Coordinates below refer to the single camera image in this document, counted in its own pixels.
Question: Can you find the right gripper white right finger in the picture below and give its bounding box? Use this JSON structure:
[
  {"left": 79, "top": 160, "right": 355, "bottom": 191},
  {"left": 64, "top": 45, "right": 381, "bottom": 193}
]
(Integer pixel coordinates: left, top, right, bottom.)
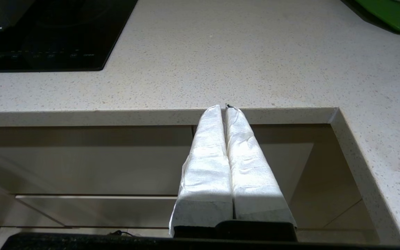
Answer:
[{"left": 224, "top": 106, "right": 297, "bottom": 227}]

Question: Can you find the grey glossy cabinet front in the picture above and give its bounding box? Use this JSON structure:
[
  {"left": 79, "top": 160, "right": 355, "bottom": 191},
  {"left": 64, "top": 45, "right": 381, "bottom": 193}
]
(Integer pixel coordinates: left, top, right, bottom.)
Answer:
[
  {"left": 192, "top": 123, "right": 364, "bottom": 230},
  {"left": 0, "top": 124, "right": 193, "bottom": 229}
]

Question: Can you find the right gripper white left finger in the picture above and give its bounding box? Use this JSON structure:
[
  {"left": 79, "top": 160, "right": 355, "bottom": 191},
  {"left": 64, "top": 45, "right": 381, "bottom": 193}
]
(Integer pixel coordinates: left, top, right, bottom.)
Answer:
[{"left": 169, "top": 105, "right": 233, "bottom": 236}]

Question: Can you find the black induction cooktop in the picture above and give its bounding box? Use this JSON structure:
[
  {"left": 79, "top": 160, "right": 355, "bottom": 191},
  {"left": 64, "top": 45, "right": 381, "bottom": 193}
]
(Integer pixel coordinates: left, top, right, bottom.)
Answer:
[{"left": 0, "top": 0, "right": 140, "bottom": 72}]

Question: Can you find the green plastic tray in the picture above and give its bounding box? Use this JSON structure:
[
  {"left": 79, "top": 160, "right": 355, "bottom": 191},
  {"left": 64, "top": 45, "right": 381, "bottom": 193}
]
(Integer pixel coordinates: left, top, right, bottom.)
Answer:
[{"left": 341, "top": 0, "right": 400, "bottom": 35}]

